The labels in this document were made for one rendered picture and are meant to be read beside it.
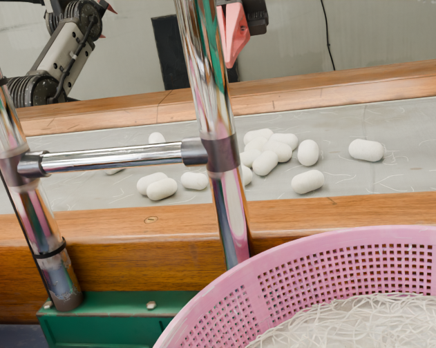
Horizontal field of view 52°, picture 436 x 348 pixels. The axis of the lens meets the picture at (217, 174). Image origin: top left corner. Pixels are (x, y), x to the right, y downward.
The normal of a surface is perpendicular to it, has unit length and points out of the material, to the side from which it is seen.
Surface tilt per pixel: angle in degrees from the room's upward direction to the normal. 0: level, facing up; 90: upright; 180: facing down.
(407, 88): 45
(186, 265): 90
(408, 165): 0
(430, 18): 90
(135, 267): 90
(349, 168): 0
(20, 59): 90
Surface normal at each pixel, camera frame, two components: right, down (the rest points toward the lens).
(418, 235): -0.40, 0.19
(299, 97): -0.25, -0.33
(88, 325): -0.18, 0.43
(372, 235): -0.12, 0.18
